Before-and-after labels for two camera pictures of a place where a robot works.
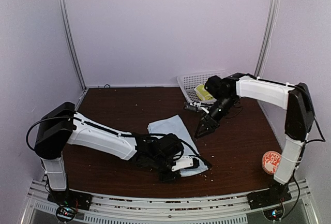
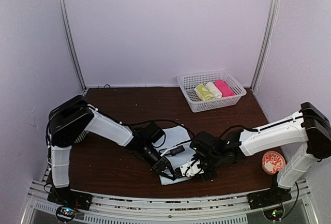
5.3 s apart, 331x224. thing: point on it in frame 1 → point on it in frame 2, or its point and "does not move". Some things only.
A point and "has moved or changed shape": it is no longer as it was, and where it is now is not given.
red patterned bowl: [270, 161] does not move
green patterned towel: [203, 93] does not move
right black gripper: [209, 122] → [211, 176]
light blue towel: [160, 128] has moved or changed shape
